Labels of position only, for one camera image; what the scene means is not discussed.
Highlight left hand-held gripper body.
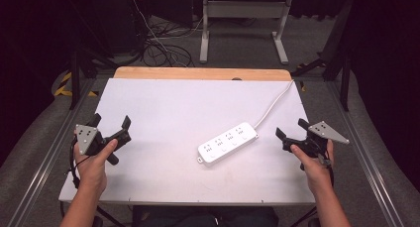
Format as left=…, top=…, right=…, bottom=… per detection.
left=74, top=122, right=132, bottom=167

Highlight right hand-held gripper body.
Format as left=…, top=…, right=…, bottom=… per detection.
left=282, top=120, right=351, bottom=171

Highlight white power strip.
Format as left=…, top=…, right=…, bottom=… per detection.
left=197, top=121, right=260, bottom=168

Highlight person's left hand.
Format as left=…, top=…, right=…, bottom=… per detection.
left=72, top=138, right=119, bottom=195

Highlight person's right hand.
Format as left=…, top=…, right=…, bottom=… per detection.
left=289, top=139, right=335, bottom=195

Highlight yellow black hazard tape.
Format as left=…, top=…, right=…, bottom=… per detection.
left=53, top=71, right=99, bottom=98

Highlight black metal stand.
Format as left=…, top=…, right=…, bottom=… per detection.
left=64, top=0, right=117, bottom=110
left=290, top=0, right=355, bottom=112

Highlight person's dark trousers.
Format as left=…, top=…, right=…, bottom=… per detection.
left=132, top=205, right=280, bottom=227

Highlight white power strip cable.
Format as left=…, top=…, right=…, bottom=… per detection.
left=253, top=79, right=295, bottom=130

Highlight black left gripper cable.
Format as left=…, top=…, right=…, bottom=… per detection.
left=67, top=138, right=91, bottom=189

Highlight aluminium rail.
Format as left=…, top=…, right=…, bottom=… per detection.
left=7, top=77, right=97, bottom=227
left=326, top=81, right=405, bottom=227

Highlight bundle of black floor cables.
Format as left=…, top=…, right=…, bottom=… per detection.
left=141, top=15, right=203, bottom=68

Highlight white floor cable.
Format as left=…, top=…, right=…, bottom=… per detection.
left=129, top=0, right=186, bottom=68

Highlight white metal desk frame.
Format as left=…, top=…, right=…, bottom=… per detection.
left=199, top=0, right=294, bottom=65

